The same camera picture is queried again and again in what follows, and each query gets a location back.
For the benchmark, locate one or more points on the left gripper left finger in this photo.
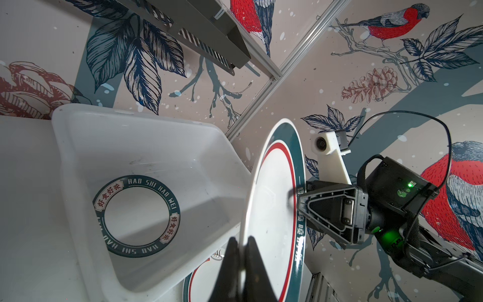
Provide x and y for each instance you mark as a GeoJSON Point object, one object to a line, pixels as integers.
{"type": "Point", "coordinates": [226, 285]}

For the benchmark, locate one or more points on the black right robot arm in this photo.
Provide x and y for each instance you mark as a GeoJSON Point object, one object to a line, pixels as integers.
{"type": "Point", "coordinates": [387, 205]}

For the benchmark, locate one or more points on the white plastic bin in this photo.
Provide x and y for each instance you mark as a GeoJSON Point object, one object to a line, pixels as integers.
{"type": "Point", "coordinates": [195, 160]}

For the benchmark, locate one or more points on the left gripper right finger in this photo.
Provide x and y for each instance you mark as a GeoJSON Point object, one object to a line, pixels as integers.
{"type": "Point", "coordinates": [256, 286]}

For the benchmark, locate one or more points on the green red rimmed white plate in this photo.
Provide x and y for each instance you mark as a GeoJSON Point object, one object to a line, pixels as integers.
{"type": "Point", "coordinates": [271, 216]}

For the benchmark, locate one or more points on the green ring lettered plate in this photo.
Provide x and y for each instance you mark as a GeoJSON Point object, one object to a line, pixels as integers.
{"type": "Point", "coordinates": [138, 215]}

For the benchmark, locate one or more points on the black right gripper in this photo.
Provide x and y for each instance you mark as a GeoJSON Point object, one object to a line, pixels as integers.
{"type": "Point", "coordinates": [343, 211]}

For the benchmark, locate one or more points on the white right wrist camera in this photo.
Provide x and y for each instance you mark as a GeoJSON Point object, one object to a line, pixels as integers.
{"type": "Point", "coordinates": [330, 147]}

